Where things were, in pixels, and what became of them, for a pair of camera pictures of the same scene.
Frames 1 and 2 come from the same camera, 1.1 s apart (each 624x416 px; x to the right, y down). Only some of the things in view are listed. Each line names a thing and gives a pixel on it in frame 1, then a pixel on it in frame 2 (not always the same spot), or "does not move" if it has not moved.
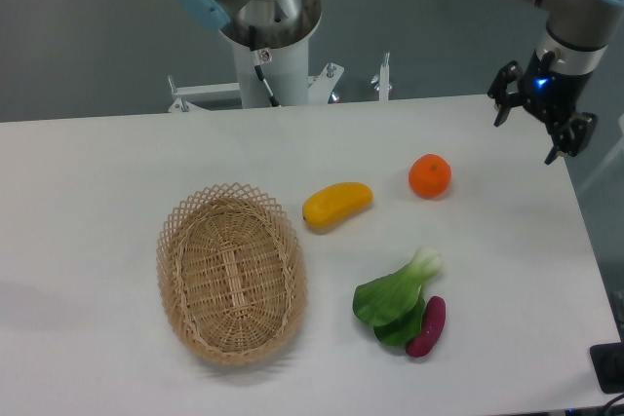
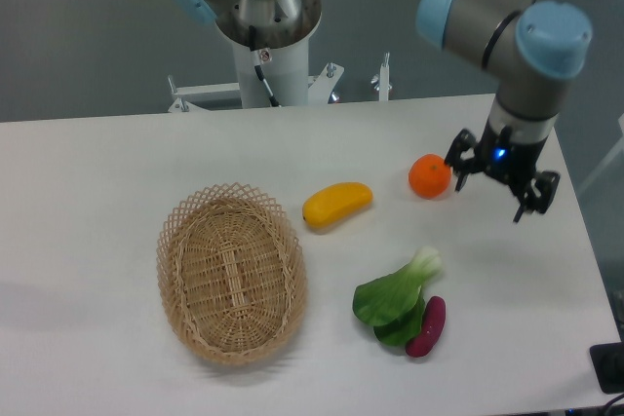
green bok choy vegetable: [393, 302] does not move
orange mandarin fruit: [429, 175] does not move
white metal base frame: [320, 88] does not move
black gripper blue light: [550, 93] to [509, 160]
